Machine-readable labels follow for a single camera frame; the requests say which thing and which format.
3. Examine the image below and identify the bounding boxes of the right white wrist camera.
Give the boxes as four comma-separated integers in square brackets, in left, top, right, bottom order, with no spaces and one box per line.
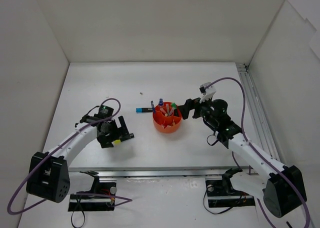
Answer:
[199,82,217,103]

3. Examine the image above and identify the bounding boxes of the aluminium rail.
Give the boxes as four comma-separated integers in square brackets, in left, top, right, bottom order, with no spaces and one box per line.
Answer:
[68,165,258,180]
[235,63,306,228]

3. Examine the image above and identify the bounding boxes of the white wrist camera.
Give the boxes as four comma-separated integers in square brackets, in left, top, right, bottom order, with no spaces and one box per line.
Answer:
[199,82,217,103]
[100,104,113,110]

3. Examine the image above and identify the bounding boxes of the yellow cap black highlighter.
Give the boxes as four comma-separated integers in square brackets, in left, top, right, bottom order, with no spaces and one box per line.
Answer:
[112,133,135,146]

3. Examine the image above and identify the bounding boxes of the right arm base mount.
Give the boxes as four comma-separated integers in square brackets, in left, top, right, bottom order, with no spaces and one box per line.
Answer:
[202,168,256,215]

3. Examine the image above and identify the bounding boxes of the right aluminium rail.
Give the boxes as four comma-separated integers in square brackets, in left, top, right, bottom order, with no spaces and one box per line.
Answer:
[235,63,306,228]

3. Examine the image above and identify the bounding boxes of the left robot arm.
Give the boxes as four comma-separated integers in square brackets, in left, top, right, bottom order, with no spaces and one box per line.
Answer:
[26,105,134,203]

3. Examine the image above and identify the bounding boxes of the front aluminium rail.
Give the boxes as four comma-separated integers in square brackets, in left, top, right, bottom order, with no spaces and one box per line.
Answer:
[68,165,258,180]

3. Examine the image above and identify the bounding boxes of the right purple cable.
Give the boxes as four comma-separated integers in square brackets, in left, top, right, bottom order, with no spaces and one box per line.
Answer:
[203,76,311,228]

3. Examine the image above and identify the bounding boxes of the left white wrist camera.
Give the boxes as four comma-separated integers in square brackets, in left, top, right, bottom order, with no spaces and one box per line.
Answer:
[100,104,113,110]

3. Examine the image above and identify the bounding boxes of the blue ballpoint pen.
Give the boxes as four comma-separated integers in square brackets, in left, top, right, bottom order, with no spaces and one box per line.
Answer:
[150,100,156,114]

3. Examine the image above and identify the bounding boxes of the orange round compartment organizer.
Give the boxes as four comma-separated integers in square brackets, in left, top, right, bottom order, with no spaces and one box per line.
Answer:
[152,101,182,134]

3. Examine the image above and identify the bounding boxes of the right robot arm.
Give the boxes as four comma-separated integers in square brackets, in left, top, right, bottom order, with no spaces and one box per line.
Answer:
[178,98,307,218]

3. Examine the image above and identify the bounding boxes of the blue cap black highlighter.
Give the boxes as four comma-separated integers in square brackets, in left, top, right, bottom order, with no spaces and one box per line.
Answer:
[135,107,153,113]

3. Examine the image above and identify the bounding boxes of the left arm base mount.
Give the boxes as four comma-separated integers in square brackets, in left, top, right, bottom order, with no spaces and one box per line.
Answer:
[68,171,117,228]

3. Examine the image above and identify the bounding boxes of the green cap black highlighter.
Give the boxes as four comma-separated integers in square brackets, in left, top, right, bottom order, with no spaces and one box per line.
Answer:
[171,103,179,117]

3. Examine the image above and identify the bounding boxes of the clear bottle blue cap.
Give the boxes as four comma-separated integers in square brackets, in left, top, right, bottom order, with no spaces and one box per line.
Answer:
[158,98,164,108]

